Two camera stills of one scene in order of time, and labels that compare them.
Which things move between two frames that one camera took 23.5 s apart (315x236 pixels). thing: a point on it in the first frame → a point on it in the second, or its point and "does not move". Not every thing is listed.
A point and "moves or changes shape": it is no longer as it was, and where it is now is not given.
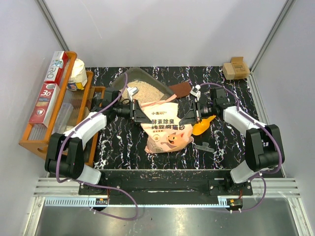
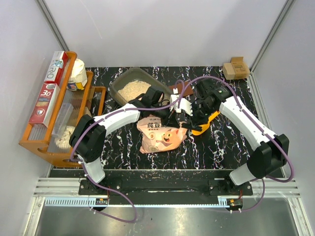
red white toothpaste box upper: (56, 67) does not move
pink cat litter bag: (164, 133) moves or changes shape
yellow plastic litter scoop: (201, 127) does not move
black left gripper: (136, 111) → (173, 122)
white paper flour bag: (78, 79) does not move
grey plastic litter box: (141, 85) does not move
